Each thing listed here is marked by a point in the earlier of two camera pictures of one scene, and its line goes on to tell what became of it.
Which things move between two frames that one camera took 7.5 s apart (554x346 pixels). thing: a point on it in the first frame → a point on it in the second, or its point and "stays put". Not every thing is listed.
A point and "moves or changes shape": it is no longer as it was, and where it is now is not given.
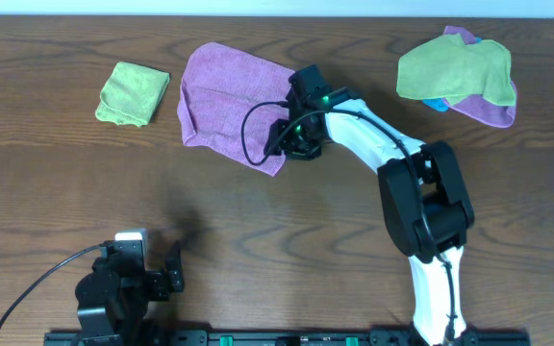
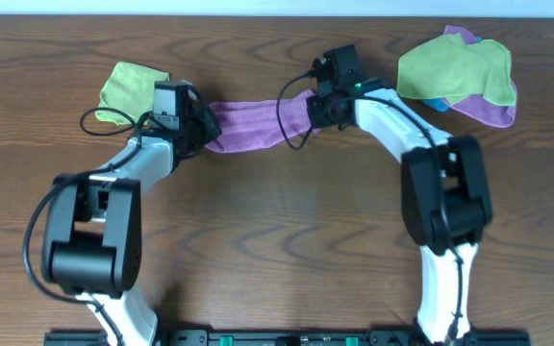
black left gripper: [160, 282] → [208, 125]
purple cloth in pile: [482, 109] stays put
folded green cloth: [131, 94] stays put
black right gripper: [279, 127] → [317, 114]
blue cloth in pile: [438, 104] stays put
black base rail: [288, 337] stays put
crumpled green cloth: [444, 67] stays put
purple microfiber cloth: [227, 100] moves or changes shape
